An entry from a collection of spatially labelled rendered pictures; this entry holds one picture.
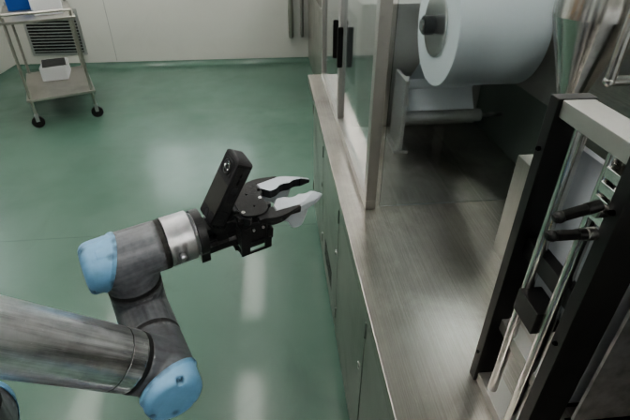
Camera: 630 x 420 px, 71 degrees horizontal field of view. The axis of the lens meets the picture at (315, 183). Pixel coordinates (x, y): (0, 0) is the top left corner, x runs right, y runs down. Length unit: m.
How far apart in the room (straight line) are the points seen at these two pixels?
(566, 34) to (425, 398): 0.69
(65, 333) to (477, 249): 0.94
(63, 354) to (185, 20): 5.35
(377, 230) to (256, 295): 1.19
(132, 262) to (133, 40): 5.37
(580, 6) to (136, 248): 0.80
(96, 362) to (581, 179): 0.60
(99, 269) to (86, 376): 0.14
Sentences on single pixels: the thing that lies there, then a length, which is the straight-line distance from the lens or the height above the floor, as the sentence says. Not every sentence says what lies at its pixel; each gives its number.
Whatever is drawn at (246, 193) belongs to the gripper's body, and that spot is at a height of 1.25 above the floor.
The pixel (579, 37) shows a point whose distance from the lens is 0.92.
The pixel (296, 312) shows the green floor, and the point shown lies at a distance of 2.19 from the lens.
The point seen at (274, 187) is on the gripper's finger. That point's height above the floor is 1.24.
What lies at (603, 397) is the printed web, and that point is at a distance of 0.91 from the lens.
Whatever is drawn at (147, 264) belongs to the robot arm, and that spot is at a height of 1.22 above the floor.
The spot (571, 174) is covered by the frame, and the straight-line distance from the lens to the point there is 0.62.
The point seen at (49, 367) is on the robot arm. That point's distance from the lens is 0.55.
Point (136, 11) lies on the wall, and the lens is 5.85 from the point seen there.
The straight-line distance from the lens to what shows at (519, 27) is 1.20.
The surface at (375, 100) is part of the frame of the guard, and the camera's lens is 1.12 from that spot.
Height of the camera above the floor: 1.63
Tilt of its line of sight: 32 degrees down
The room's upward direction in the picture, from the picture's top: straight up
